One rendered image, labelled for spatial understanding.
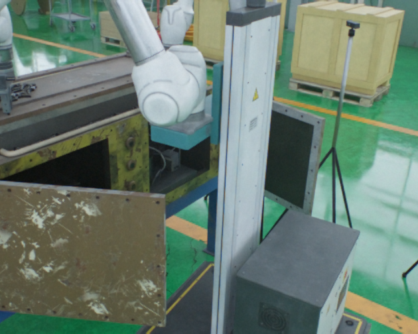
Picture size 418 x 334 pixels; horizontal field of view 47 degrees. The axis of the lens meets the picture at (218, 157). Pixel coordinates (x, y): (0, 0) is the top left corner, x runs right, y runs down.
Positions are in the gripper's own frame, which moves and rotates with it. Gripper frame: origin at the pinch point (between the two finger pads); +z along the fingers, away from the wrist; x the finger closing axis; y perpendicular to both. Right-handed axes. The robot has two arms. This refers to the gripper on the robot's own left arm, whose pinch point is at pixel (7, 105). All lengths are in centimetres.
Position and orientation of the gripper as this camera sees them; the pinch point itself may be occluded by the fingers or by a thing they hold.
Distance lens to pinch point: 197.2
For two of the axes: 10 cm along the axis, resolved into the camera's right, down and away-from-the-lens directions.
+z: -0.4, 9.0, 4.3
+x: -1.5, -4.3, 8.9
